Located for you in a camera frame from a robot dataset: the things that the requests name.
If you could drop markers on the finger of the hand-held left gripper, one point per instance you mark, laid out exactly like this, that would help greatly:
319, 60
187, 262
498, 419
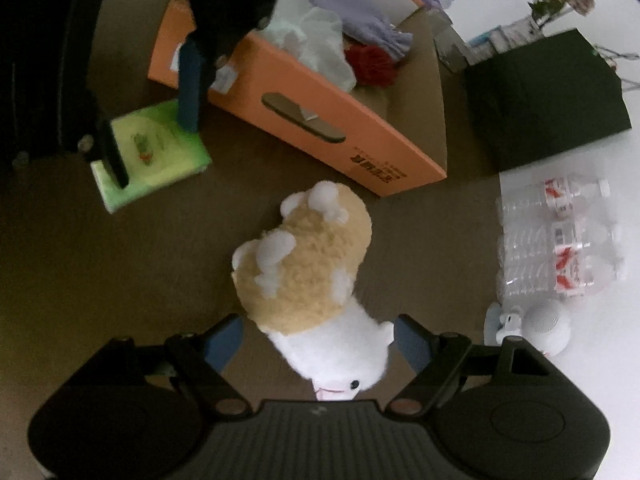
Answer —
117, 160
190, 90

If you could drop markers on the pale green sheer fabric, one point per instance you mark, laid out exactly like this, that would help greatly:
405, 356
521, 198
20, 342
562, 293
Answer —
320, 40

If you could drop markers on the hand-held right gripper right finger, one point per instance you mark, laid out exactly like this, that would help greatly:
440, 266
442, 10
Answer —
412, 345

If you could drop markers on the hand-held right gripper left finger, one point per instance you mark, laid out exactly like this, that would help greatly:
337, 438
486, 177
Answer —
222, 345

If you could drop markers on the tan and white plush toy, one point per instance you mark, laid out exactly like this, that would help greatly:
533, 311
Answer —
315, 260

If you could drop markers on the purple glove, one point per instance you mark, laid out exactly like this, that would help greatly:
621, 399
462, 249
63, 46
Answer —
360, 15

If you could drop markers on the white robot figurine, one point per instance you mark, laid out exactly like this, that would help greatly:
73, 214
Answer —
545, 322

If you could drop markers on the clear water bottle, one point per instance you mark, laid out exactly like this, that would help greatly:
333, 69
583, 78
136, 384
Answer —
550, 240
545, 197
550, 277

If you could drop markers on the black paper bag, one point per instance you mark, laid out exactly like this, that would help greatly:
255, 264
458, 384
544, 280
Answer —
540, 100

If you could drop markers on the green tissue pack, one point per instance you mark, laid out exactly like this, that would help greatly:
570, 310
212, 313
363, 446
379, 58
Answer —
160, 155

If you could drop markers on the red artificial rose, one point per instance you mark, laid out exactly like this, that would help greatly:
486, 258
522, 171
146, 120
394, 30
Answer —
372, 65

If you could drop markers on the white lace vase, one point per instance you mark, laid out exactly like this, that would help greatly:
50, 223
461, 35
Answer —
530, 29

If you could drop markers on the orange cardboard box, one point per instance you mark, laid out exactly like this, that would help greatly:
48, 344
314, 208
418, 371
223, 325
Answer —
310, 110

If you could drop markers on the brown wooden desktop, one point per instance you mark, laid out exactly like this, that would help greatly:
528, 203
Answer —
150, 270

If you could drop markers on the blue and white packet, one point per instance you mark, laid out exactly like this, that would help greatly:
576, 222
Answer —
485, 45

